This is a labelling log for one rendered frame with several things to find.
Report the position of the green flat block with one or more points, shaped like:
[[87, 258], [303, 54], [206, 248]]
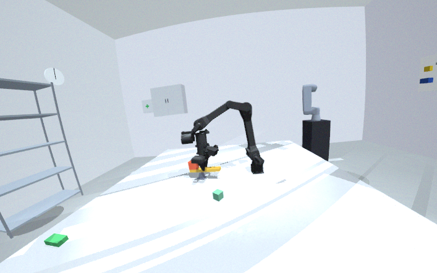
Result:
[[56, 240]]

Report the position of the mint green block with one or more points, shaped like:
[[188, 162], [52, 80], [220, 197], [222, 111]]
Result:
[[218, 194]]

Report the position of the yellow bar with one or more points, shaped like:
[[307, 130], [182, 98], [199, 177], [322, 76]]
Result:
[[196, 168]]

